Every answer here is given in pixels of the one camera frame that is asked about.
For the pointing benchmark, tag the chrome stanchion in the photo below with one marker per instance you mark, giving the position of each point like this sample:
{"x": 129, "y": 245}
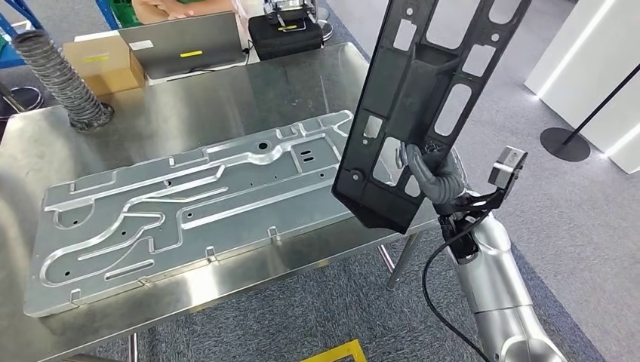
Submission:
{"x": 22, "y": 102}

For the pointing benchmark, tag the black plastic panel part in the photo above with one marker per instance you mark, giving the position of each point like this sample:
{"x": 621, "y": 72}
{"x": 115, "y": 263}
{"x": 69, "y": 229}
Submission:
{"x": 400, "y": 90}

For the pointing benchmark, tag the stamped aluminium plate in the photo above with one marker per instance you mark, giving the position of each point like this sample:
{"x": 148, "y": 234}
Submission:
{"x": 225, "y": 200}

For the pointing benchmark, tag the cardboard box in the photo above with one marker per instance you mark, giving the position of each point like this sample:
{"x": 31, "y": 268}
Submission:
{"x": 105, "y": 65}

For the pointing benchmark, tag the black pole stand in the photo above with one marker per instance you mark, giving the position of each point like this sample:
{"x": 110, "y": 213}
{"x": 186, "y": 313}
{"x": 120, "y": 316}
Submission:
{"x": 565, "y": 145}

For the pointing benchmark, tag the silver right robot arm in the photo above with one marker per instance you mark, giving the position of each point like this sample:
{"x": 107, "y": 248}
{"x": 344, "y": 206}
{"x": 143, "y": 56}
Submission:
{"x": 495, "y": 285}

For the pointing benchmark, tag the green crate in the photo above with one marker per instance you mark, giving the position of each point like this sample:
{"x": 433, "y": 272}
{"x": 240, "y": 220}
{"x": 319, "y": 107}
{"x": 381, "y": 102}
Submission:
{"x": 125, "y": 12}

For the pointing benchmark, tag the blue storage rack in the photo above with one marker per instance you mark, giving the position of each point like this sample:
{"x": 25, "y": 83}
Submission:
{"x": 20, "y": 35}

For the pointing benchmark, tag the black silver device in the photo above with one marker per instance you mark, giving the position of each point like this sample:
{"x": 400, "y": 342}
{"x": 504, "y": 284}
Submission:
{"x": 290, "y": 12}

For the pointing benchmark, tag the grey laptop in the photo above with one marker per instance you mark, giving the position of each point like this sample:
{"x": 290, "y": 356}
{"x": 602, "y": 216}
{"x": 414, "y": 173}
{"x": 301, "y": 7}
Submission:
{"x": 185, "y": 45}

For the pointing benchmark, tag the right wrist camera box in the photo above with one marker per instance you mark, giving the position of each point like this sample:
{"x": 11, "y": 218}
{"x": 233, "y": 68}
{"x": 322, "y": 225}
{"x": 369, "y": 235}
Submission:
{"x": 507, "y": 167}

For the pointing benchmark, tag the stainless steel workbench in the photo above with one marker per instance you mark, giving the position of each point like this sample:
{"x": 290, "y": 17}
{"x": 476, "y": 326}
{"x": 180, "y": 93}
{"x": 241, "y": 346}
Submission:
{"x": 225, "y": 100}

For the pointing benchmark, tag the yellow floor tape square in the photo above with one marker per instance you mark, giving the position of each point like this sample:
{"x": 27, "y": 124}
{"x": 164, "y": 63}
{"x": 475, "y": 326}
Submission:
{"x": 340, "y": 352}

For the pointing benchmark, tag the person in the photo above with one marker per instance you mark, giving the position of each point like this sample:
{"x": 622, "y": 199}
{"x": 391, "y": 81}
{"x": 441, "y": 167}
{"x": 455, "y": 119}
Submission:
{"x": 170, "y": 9}

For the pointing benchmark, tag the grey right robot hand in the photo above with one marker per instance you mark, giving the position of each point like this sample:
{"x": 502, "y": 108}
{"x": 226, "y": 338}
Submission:
{"x": 417, "y": 162}

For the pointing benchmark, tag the white display block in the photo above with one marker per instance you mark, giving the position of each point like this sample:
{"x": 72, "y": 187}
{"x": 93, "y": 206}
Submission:
{"x": 590, "y": 60}

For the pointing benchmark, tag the black carry case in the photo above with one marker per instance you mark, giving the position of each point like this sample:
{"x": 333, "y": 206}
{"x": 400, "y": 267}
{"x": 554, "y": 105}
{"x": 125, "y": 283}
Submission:
{"x": 285, "y": 42}

